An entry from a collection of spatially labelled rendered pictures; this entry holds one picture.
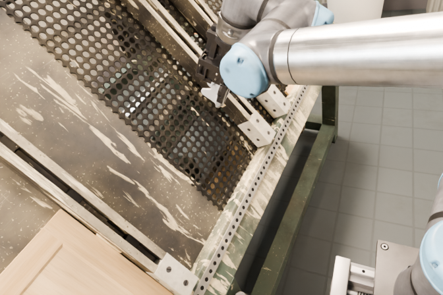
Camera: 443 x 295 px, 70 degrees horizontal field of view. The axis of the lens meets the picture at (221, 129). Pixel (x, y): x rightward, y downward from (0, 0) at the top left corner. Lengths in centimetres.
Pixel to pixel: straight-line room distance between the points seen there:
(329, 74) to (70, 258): 73
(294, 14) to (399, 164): 193
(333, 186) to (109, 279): 161
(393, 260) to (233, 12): 63
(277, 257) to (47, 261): 118
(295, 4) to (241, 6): 9
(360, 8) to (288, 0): 293
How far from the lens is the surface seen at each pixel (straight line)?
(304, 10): 54
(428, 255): 62
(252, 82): 43
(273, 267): 175
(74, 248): 89
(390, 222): 211
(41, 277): 89
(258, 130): 117
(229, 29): 61
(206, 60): 68
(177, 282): 94
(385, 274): 83
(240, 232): 109
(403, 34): 37
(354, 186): 222
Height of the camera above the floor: 179
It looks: 42 degrees down
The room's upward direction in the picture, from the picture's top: 18 degrees counter-clockwise
